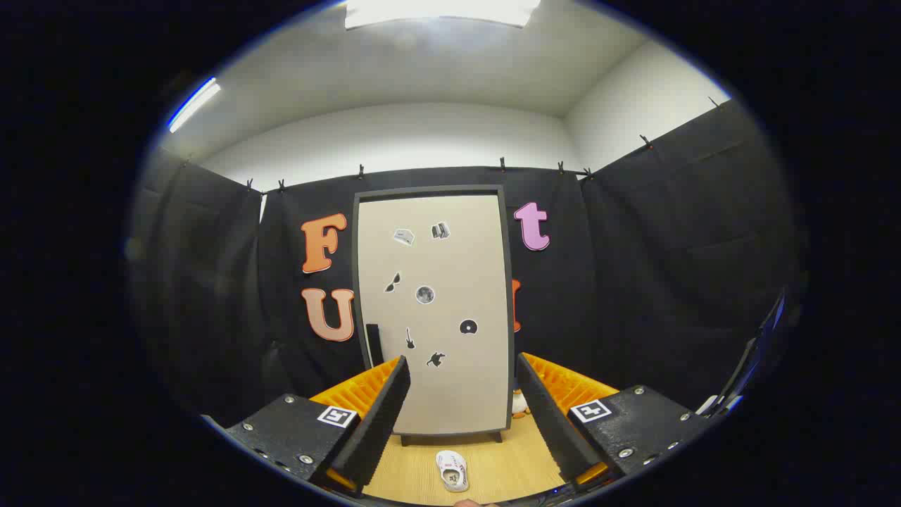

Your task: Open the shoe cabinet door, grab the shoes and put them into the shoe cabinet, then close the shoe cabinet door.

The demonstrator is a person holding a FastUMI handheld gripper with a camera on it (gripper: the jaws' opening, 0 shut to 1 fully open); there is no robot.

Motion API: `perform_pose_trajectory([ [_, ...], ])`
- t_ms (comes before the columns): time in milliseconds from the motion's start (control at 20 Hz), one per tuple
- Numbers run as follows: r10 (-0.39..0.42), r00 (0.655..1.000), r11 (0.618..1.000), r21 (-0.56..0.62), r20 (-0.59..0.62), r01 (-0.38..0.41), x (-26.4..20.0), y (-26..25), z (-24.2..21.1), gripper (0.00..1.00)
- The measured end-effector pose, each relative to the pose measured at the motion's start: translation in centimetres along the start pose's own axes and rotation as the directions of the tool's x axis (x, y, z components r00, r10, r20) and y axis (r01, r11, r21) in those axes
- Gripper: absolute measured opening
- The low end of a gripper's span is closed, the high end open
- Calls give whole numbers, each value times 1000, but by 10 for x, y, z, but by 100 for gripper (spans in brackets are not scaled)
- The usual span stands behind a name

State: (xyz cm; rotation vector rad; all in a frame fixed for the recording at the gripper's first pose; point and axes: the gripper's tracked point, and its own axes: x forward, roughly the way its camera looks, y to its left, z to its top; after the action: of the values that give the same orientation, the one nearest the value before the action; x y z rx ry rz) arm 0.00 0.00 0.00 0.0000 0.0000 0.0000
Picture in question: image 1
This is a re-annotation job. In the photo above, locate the black backdrop cloth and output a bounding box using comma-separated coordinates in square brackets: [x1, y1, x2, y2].
[130, 99, 803, 432]

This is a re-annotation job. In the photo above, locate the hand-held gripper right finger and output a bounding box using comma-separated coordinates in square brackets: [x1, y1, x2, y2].
[516, 352, 713, 492]

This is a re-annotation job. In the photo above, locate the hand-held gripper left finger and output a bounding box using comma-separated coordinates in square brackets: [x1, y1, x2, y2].
[224, 356, 411, 497]

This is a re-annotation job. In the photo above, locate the rectangular ceiling light panel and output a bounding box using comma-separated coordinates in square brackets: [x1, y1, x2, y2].
[344, 0, 541, 30]

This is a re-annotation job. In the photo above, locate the white canvas shoe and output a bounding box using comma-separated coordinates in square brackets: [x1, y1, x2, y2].
[435, 451, 470, 493]

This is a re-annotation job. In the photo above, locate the grey shoe cabinet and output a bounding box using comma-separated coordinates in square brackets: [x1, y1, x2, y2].
[351, 184, 515, 446]

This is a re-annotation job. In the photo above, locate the long ceiling light strip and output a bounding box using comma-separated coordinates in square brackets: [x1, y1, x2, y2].
[167, 77, 222, 134]

